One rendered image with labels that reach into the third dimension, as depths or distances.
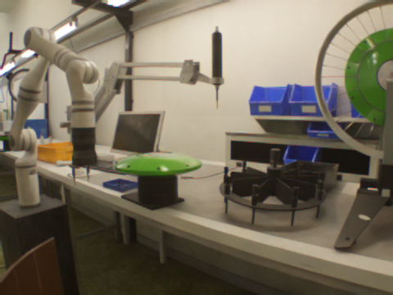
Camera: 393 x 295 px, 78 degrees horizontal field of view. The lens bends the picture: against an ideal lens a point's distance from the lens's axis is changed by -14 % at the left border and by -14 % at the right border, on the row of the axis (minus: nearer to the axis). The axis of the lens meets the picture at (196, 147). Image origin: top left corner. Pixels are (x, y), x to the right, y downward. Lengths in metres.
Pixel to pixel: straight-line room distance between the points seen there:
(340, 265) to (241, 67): 1.42
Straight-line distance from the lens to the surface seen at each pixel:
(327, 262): 0.67
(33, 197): 1.28
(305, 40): 1.67
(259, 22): 1.82
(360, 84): 0.96
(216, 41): 1.00
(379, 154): 0.98
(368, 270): 0.66
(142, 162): 0.88
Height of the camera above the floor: 1.23
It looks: 7 degrees down
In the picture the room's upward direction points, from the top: straight up
